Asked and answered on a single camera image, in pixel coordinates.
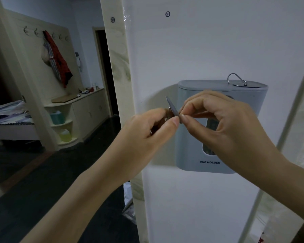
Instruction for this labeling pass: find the person's right hand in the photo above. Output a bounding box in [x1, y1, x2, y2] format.
[179, 89, 278, 181]

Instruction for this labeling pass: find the metal ring handle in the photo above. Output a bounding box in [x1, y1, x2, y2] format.
[227, 73, 248, 87]

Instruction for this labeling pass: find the teal container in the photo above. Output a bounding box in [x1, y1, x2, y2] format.
[50, 110, 64, 125]

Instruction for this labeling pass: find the clear plastic bag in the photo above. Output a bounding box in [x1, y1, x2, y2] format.
[122, 182, 138, 225]

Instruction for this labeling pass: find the yellow-green bottle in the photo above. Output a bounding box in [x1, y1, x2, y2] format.
[59, 129, 73, 142]

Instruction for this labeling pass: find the red hanging jacket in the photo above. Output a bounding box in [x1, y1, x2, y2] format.
[43, 30, 73, 89]

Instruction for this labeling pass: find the person's left hand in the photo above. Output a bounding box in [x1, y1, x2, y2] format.
[101, 107, 180, 185]

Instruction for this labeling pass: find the cream sideboard cabinet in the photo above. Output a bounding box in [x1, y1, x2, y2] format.
[44, 88, 110, 150]

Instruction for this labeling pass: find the beige hanging bag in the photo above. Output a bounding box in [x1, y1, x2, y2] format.
[41, 43, 52, 69]

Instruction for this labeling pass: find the grey wall cup dispenser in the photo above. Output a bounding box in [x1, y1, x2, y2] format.
[174, 79, 269, 174]

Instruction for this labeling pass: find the wooden board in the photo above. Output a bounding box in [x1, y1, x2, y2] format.
[51, 94, 81, 104]

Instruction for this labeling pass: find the row of metal coat hooks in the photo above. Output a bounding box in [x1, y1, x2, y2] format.
[23, 26, 69, 41]

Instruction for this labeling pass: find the small grey metal tool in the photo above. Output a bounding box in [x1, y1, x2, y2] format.
[165, 96, 180, 120]

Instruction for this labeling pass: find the person's right forearm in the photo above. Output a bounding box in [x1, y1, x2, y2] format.
[243, 149, 304, 223]

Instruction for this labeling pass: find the white door frame bar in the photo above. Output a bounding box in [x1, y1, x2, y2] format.
[239, 51, 304, 243]

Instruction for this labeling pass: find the person's left forearm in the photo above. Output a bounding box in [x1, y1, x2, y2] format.
[20, 154, 142, 243]

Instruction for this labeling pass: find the bed with patterned bedding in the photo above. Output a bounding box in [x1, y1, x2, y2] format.
[0, 100, 41, 142]

